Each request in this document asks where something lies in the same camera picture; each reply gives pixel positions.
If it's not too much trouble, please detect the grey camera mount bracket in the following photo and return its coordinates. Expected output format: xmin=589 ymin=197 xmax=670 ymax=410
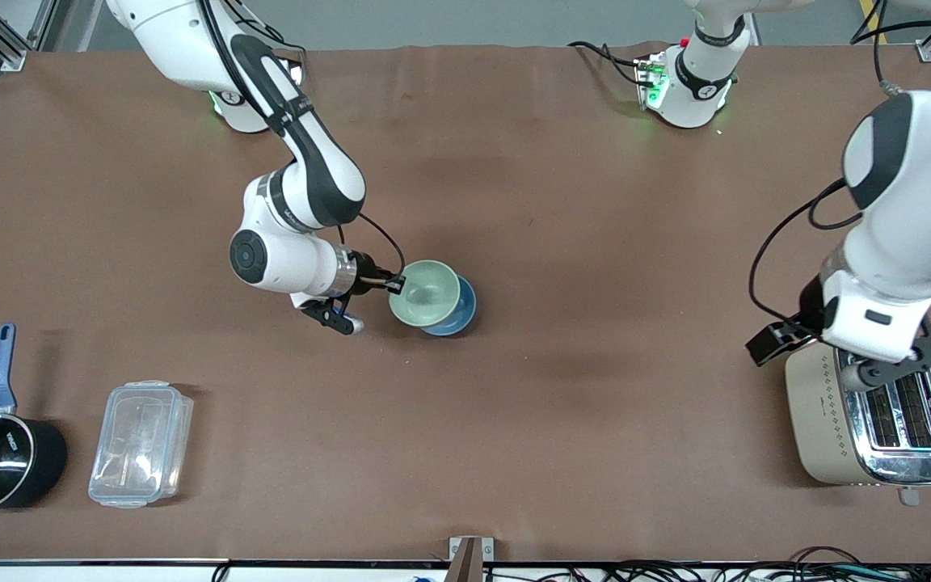
xmin=444 ymin=536 xmax=495 ymax=582

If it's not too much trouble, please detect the left arm base connector plate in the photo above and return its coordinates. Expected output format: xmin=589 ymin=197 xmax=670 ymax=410
xmin=634 ymin=53 xmax=670 ymax=112

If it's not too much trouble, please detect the clear plastic lidded container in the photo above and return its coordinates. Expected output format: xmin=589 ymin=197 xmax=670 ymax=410
xmin=87 ymin=380 xmax=195 ymax=510

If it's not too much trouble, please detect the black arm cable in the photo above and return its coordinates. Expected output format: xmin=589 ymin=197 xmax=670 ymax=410
xmin=748 ymin=178 xmax=866 ymax=324
xmin=336 ymin=212 xmax=408 ymax=280

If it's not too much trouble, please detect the black left base cable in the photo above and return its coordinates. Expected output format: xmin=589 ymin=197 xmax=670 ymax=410
xmin=567 ymin=40 xmax=646 ymax=88

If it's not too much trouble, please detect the brown table mat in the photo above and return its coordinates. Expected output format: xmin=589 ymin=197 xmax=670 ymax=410
xmin=0 ymin=43 xmax=931 ymax=564

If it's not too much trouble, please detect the black floor cable bundle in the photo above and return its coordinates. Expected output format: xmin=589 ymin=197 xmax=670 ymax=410
xmin=211 ymin=546 xmax=931 ymax=582

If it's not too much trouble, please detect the green ceramic bowl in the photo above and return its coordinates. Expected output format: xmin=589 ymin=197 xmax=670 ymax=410
xmin=388 ymin=259 xmax=461 ymax=329

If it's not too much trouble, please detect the beige chrome two-slot toaster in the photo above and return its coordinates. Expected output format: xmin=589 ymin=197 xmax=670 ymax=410
xmin=785 ymin=339 xmax=931 ymax=508

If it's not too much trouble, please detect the blue ceramic bowl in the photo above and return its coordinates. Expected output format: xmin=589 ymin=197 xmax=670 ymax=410
xmin=420 ymin=275 xmax=478 ymax=338

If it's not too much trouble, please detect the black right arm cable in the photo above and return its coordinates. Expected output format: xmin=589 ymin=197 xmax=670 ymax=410
xmin=336 ymin=212 xmax=408 ymax=280

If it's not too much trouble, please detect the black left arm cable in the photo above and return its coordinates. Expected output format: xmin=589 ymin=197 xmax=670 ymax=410
xmin=748 ymin=178 xmax=866 ymax=324

